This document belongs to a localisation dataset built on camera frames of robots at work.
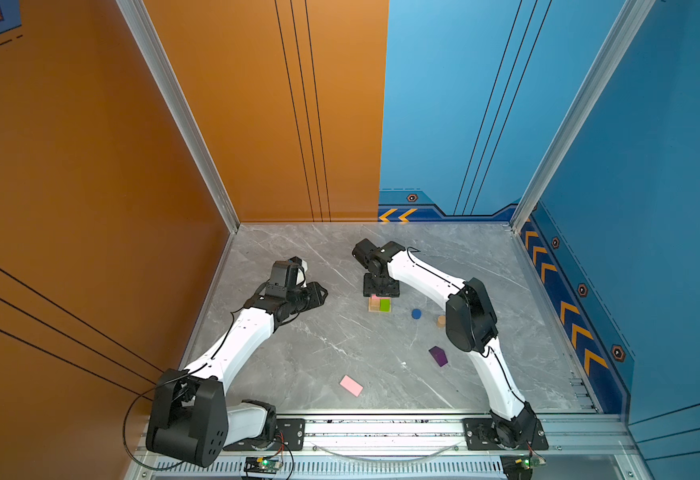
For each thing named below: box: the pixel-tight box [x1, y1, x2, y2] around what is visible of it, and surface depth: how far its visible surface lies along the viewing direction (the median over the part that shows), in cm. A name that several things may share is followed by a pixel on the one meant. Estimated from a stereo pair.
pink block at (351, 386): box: [339, 374, 364, 398], surface depth 82 cm
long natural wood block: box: [368, 297, 380, 313], surface depth 95 cm
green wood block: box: [379, 299, 391, 313], surface depth 96 cm
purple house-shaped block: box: [428, 346, 448, 367], surface depth 87 cm
